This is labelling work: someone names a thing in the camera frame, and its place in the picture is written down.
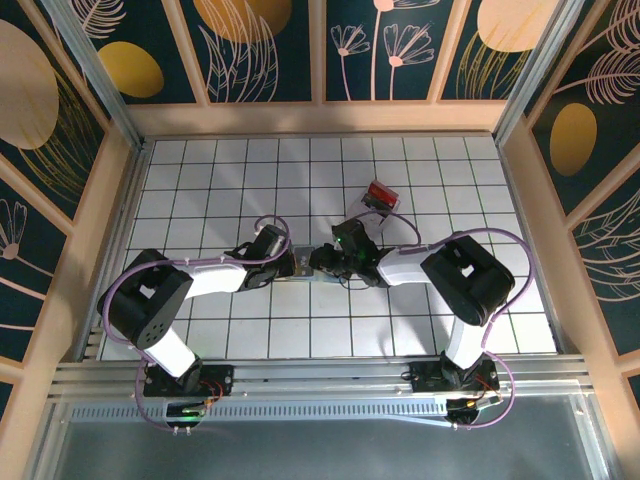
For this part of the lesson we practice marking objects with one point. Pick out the green card holder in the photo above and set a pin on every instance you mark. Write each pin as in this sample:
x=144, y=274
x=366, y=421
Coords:
x=327, y=280

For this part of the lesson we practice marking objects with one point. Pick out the grey card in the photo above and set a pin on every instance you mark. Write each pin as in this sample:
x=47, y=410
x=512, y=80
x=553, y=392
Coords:
x=303, y=262

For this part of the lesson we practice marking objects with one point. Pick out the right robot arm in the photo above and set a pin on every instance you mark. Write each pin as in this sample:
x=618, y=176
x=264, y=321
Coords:
x=400, y=267

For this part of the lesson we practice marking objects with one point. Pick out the small controller board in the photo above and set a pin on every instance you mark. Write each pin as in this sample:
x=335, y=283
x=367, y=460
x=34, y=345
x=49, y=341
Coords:
x=185, y=412
x=467, y=407

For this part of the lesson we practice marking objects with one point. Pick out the grey metal shelf plate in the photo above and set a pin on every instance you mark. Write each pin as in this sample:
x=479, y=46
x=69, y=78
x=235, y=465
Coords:
x=320, y=450

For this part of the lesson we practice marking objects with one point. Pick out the aluminium mounting rail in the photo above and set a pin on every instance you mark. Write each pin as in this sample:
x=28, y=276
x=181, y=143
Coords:
x=320, y=372

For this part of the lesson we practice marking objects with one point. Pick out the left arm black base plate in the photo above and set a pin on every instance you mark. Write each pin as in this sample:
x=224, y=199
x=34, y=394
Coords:
x=222, y=380

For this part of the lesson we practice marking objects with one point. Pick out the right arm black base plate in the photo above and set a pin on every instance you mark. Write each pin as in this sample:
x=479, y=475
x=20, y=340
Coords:
x=425, y=380

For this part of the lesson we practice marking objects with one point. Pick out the aluminium frame post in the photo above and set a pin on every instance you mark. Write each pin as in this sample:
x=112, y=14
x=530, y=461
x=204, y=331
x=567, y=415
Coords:
x=537, y=75
x=93, y=75

